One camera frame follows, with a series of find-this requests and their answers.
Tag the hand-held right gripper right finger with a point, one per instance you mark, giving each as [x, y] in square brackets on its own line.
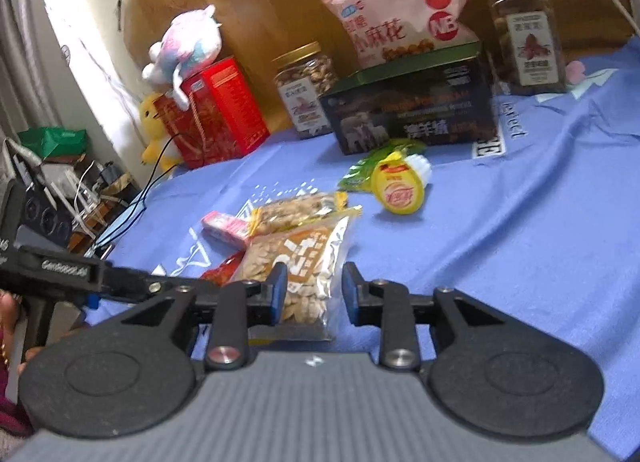
[351, 294]

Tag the yellow lidded snack cup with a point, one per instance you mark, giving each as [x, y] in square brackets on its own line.
[400, 189]

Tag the large pink snack bag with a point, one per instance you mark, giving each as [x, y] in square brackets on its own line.
[400, 16]

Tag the blue printed bedsheet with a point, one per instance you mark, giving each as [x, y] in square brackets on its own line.
[500, 242]

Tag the dark nut jar gold lid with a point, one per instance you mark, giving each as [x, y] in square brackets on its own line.
[530, 41]

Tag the pink white plush toy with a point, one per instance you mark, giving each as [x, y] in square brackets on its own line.
[185, 41]

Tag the grey curtain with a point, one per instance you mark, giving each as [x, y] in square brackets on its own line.
[15, 41]

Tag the green snack packet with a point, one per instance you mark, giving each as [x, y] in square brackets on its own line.
[360, 174]

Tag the red carton box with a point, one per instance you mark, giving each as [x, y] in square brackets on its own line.
[225, 111]

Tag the green bag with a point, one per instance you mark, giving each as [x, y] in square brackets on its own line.
[55, 141]

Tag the red snack packet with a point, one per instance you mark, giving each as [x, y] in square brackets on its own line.
[225, 269]

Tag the clear peanut bag yellow edge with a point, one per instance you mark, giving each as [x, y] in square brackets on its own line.
[290, 209]

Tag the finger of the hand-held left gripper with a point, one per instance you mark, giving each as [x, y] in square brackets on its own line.
[132, 282]

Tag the clear peanut bag brown label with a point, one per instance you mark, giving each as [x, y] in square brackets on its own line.
[300, 262]

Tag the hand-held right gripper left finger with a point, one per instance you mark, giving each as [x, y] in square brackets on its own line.
[278, 292]

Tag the light nut jar gold lid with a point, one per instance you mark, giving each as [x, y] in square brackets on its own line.
[305, 91]

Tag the person's left hand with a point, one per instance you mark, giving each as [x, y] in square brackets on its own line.
[7, 307]

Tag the dark tin box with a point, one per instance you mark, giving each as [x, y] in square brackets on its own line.
[400, 106]

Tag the yellow plush toy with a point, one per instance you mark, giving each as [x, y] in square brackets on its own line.
[152, 121]

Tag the small pink snack packet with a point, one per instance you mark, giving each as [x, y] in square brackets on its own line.
[222, 224]

